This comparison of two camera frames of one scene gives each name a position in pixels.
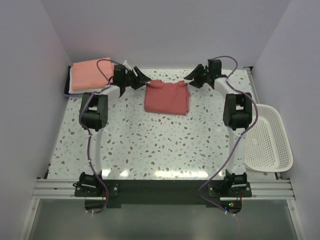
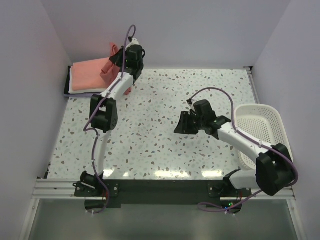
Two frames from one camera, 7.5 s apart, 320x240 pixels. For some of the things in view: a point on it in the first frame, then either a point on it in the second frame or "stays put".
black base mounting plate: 98,194 stays put
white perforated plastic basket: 267,147 stays put
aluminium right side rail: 249,70 stays put
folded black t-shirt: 67,86 stays put
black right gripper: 195,75 to 183,127
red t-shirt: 173,98 to 109,71
